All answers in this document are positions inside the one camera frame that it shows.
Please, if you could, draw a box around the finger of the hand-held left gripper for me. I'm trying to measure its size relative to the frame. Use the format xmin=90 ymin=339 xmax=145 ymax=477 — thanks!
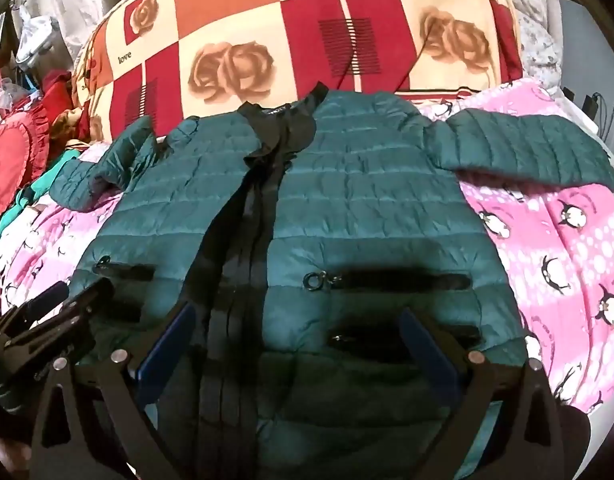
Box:
xmin=0 ymin=281 xmax=70 ymax=335
xmin=4 ymin=276 xmax=118 ymax=363

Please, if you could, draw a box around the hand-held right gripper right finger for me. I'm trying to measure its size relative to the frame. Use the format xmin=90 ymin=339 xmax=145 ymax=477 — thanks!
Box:
xmin=397 ymin=307 xmax=564 ymax=480

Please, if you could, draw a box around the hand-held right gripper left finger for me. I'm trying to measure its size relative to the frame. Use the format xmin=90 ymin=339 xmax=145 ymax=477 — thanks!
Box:
xmin=31 ymin=304 xmax=198 ymax=480

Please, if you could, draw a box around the teal quilted puffer jacket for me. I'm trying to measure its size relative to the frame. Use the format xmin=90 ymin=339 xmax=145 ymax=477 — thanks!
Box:
xmin=49 ymin=85 xmax=614 ymax=480

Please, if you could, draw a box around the turquoise green cloth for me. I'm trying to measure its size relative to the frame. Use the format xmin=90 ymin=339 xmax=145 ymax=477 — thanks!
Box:
xmin=0 ymin=147 xmax=80 ymax=243

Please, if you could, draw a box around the red heart-shaped pillow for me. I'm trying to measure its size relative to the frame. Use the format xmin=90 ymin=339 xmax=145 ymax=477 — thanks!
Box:
xmin=0 ymin=109 xmax=54 ymax=217

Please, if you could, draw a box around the pink penguin print blanket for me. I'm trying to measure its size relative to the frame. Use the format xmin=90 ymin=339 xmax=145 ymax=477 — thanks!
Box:
xmin=0 ymin=77 xmax=614 ymax=413

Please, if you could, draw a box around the red cloth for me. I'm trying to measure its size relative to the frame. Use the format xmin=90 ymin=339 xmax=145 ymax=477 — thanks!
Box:
xmin=41 ymin=71 xmax=75 ymax=123

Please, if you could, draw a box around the clear plastic bag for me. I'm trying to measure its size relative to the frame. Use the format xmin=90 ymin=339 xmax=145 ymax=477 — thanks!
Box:
xmin=16 ymin=14 xmax=64 ymax=73

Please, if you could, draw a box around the rose print checkered quilt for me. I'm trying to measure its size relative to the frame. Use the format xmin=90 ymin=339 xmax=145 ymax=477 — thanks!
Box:
xmin=71 ymin=0 xmax=527 ymax=142

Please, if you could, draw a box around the white floral bed sheet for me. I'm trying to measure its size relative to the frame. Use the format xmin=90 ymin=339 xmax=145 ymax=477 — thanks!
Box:
xmin=487 ymin=0 xmax=565 ymax=86

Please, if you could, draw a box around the thin dark cable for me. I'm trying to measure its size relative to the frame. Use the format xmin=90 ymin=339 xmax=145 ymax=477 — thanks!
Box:
xmin=393 ymin=25 xmax=438 ymax=95

